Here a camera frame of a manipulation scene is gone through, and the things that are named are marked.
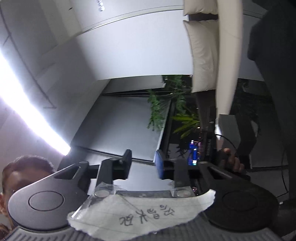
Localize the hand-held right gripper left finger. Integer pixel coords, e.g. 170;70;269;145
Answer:
54;149;133;198

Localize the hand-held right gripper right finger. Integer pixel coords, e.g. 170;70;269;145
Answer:
155;149;251;198

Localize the black t-shirt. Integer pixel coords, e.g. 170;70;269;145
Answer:
247;0;296;202

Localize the person's left hand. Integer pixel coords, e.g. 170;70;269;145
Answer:
221;148;246;174

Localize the white handwritten paper note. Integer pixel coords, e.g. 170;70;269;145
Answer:
67;178;217;238

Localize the green leafy plant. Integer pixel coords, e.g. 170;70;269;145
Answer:
147;75;201;140

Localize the beige leather sofa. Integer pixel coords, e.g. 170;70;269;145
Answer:
183;0;244;115

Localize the person's head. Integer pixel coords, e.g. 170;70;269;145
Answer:
0;155;56;232

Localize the bright ceiling light strip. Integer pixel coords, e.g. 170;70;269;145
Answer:
0;50;71;156

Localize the black flexible cable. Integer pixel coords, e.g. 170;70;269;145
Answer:
214;133;291;202

